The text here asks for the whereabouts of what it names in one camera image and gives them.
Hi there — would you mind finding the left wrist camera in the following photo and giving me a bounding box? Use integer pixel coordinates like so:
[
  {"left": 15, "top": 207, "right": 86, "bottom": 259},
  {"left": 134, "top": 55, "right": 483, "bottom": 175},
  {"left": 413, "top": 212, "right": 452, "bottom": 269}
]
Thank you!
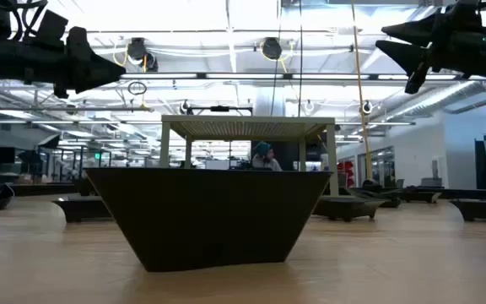
[{"left": 35, "top": 8, "right": 69, "bottom": 46}]

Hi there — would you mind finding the person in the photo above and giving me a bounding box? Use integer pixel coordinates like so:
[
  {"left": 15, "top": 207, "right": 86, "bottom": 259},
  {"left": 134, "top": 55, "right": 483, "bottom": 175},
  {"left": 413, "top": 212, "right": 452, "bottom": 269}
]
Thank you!
[{"left": 251, "top": 141, "right": 284, "bottom": 172}]

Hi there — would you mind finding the yellow cable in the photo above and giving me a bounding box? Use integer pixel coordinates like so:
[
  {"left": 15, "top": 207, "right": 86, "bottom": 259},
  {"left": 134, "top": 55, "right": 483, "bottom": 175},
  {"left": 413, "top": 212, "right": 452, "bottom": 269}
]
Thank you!
[{"left": 349, "top": 0, "right": 374, "bottom": 182}]

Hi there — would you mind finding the ceiling light strip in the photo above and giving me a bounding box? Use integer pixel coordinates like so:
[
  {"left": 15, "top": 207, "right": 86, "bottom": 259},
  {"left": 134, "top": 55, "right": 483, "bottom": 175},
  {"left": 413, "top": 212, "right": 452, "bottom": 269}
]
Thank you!
[{"left": 120, "top": 72, "right": 459, "bottom": 82}]

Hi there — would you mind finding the black square mini plate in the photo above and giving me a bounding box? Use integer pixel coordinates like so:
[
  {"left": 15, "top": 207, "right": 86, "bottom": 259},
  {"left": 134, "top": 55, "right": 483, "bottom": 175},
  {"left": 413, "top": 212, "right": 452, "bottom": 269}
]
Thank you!
[
  {"left": 311, "top": 194, "right": 387, "bottom": 224},
  {"left": 51, "top": 194, "right": 113, "bottom": 224},
  {"left": 402, "top": 185, "right": 443, "bottom": 204},
  {"left": 448, "top": 198, "right": 486, "bottom": 224}
]

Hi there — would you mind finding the thin black cable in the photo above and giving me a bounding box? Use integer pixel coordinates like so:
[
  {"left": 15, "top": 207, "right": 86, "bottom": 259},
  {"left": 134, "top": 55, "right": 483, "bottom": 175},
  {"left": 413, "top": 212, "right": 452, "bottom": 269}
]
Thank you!
[{"left": 296, "top": 0, "right": 305, "bottom": 118}]

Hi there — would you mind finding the black ceiling cable reel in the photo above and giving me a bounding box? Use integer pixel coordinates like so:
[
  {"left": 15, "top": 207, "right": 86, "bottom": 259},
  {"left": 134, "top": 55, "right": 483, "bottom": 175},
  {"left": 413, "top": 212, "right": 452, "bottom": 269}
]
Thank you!
[
  {"left": 260, "top": 36, "right": 284, "bottom": 62},
  {"left": 125, "top": 36, "right": 159, "bottom": 73}
]

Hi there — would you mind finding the red object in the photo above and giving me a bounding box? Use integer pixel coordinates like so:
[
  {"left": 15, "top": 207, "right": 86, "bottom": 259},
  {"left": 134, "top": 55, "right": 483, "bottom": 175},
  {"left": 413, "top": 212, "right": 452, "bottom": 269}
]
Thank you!
[{"left": 337, "top": 160, "right": 356, "bottom": 187}]

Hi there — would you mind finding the black aluminium table frame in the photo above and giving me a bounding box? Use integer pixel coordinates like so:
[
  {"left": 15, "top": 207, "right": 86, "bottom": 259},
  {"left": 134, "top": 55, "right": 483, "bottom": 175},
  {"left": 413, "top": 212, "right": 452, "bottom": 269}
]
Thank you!
[{"left": 9, "top": 182, "right": 486, "bottom": 201}]

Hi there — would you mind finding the black wavy mini plate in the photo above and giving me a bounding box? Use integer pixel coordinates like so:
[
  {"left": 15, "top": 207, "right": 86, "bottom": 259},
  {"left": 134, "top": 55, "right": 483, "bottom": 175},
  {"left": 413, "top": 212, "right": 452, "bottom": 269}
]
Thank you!
[{"left": 83, "top": 166, "right": 332, "bottom": 274}]

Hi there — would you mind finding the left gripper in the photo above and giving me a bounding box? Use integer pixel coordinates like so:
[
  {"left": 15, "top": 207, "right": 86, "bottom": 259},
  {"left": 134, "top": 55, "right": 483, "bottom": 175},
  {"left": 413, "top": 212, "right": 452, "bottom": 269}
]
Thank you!
[{"left": 0, "top": 26, "right": 127, "bottom": 100}]

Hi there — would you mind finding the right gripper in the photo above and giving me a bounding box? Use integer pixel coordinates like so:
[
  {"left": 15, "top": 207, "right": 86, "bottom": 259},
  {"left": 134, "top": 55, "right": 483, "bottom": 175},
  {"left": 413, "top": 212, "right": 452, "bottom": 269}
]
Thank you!
[{"left": 375, "top": 2, "right": 486, "bottom": 95}]

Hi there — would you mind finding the silver ventilation duct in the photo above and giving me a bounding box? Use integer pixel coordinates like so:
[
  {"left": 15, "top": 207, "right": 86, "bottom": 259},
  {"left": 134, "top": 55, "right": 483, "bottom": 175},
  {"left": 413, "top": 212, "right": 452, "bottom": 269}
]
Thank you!
[{"left": 388, "top": 80, "right": 486, "bottom": 122}]

